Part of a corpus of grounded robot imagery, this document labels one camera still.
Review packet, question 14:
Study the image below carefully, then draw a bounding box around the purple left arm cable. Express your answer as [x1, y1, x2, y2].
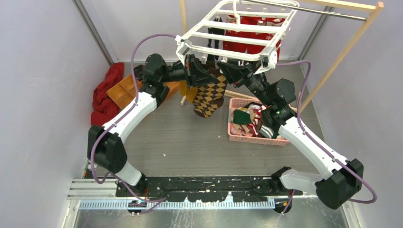
[89, 33, 179, 215]

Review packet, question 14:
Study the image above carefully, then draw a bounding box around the metal hanger rod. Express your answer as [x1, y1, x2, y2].
[247, 0, 368, 21]

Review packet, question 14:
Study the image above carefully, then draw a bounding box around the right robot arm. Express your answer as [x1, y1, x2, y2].
[217, 62, 364, 209]

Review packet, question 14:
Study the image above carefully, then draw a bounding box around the pink laundry basket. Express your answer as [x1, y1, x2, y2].
[227, 97, 289, 146]

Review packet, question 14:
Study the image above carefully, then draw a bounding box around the grey striped sock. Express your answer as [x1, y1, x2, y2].
[259, 124, 274, 139]

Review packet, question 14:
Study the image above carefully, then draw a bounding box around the dark sock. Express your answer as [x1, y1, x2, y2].
[211, 17, 225, 49]

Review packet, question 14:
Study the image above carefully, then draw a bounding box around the red white striped sock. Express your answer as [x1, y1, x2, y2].
[246, 104, 267, 136]

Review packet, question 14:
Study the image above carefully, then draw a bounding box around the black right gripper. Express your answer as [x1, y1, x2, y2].
[217, 56, 273, 107]

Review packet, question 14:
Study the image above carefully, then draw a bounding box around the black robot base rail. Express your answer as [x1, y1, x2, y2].
[116, 176, 291, 202]

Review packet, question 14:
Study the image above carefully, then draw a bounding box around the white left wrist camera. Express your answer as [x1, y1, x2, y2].
[175, 35, 195, 67]

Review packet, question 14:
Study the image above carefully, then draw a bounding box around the white clip sock hanger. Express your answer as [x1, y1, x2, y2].
[181, 0, 300, 63]

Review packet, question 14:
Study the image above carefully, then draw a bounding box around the red cloth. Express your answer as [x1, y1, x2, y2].
[90, 62, 125, 126]

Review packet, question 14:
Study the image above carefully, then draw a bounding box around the brown yellow argyle sock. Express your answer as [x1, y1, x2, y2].
[192, 61, 218, 106]

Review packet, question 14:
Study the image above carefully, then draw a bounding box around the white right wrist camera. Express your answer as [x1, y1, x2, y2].
[253, 50, 278, 75]

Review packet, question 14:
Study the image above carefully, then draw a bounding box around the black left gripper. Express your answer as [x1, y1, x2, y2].
[161, 55, 218, 89]

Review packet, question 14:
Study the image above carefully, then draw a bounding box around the green sock in basket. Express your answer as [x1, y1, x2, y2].
[232, 109, 251, 125]

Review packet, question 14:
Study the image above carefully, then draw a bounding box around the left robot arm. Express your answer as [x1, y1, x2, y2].
[87, 54, 218, 197]

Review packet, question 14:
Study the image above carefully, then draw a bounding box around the orange wooden compartment tray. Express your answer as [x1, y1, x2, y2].
[106, 74, 180, 110]

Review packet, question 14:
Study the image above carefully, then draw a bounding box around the red santa christmas sock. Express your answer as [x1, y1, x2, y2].
[245, 17, 273, 54]

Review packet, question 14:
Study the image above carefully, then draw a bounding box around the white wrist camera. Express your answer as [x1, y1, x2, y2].
[175, 35, 195, 67]
[253, 50, 278, 75]

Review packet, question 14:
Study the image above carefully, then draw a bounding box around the wooden clothes rack frame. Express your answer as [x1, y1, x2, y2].
[178, 0, 387, 112]

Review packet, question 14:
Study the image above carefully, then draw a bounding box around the black sock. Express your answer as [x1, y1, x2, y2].
[206, 27, 217, 62]

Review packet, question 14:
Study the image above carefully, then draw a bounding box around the red snowflake christmas sock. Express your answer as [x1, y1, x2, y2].
[222, 16, 252, 54]

